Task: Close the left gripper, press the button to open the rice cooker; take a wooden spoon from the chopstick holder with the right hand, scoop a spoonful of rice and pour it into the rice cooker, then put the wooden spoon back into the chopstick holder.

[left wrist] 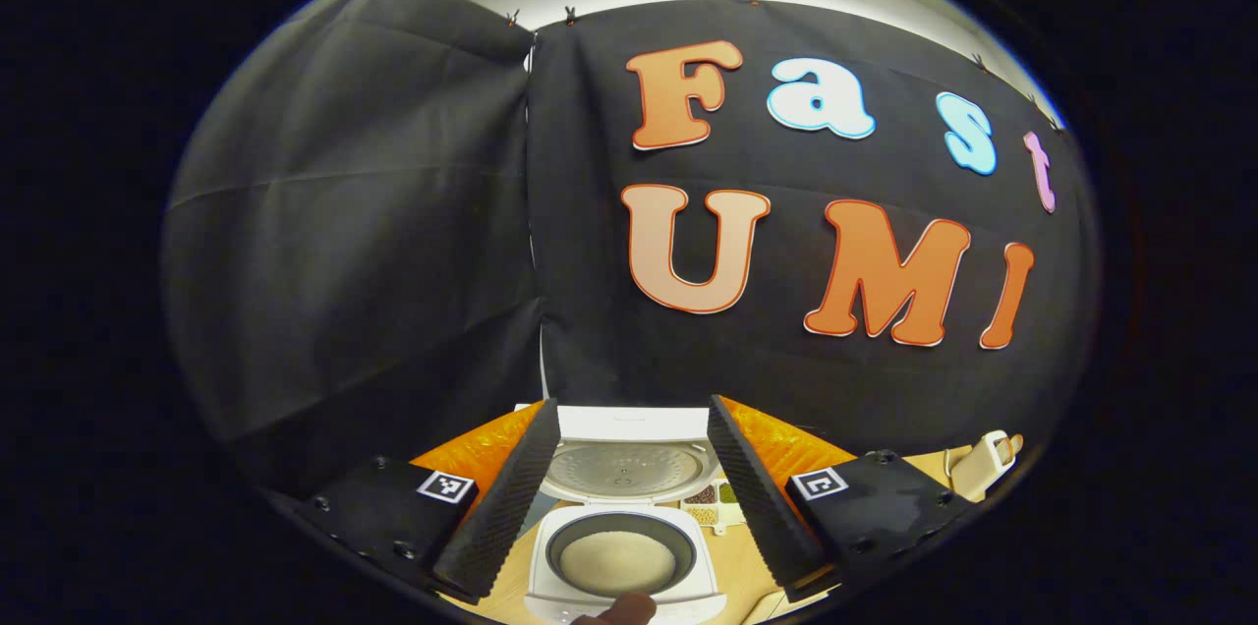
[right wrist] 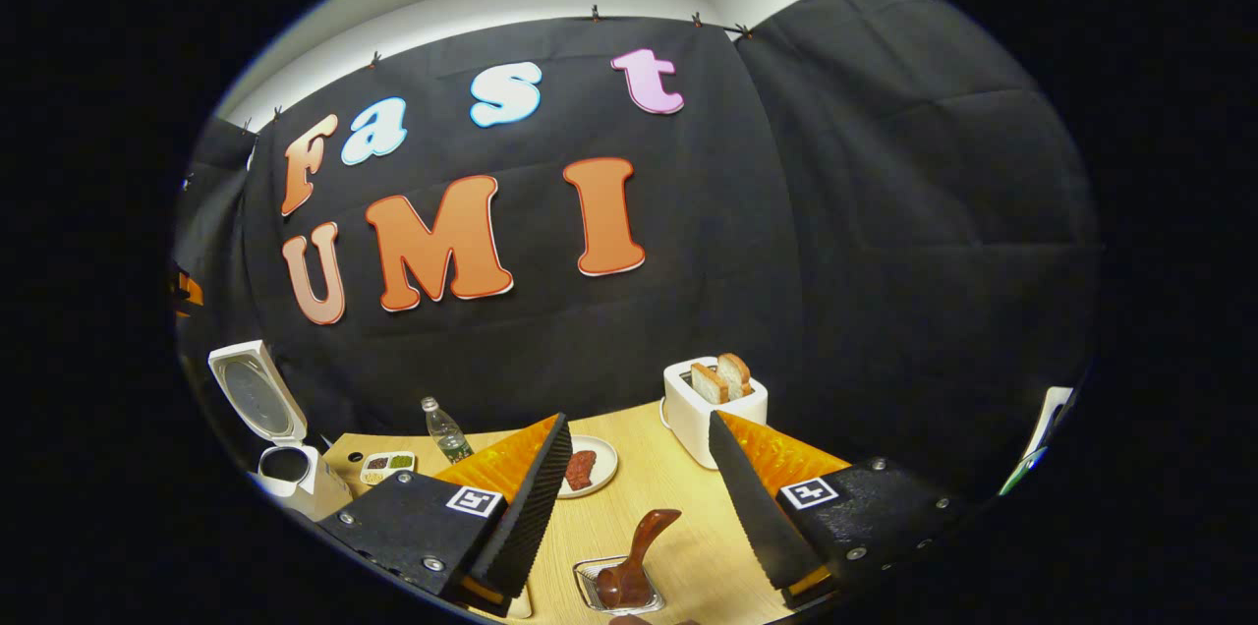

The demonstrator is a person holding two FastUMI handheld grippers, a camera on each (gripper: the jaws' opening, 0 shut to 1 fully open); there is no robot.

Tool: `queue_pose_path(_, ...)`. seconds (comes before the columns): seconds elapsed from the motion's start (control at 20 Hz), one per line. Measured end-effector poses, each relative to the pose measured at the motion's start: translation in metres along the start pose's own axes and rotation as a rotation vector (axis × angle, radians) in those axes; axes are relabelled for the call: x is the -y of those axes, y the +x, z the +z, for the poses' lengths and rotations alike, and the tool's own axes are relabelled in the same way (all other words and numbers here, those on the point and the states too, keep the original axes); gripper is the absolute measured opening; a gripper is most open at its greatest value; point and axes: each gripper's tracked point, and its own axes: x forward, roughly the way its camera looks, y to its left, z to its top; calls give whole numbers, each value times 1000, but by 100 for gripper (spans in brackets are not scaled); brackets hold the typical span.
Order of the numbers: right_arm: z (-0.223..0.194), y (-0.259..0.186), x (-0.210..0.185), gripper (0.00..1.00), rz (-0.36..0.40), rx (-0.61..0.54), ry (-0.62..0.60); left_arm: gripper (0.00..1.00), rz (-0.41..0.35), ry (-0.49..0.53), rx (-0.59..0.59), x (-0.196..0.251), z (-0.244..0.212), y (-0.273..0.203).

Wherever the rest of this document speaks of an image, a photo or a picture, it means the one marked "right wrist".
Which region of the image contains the white toaster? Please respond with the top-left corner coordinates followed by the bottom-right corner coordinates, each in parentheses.
top-left (660, 356), bottom-right (770, 471)

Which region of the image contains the black backdrop cloth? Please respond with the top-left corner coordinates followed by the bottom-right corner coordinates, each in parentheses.
top-left (172, 0), bottom-right (1100, 508)

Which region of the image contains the white divided grain dish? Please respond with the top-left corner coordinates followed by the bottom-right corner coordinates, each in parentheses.
top-left (359, 451), bottom-right (417, 486)

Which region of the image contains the clear plastic water bottle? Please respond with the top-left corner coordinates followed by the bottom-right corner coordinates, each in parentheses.
top-left (422, 396), bottom-right (475, 465)

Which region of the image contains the white round plate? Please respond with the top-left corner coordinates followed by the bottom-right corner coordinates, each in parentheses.
top-left (556, 435), bottom-right (620, 500)

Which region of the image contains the metal wire chopstick holder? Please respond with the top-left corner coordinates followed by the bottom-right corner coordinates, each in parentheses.
top-left (573, 554), bottom-right (666, 616)

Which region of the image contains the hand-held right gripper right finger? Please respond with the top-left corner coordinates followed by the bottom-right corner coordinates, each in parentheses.
top-left (708, 411), bottom-right (984, 611)

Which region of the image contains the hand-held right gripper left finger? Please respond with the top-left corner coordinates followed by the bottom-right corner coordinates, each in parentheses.
top-left (316, 412), bottom-right (573, 618)

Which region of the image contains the row of black cloth clips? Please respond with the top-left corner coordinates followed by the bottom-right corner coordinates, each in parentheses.
top-left (239, 0), bottom-right (836, 130)

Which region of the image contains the white rice cooker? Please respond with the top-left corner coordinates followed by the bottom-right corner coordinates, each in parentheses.
top-left (207, 340), bottom-right (353, 522)

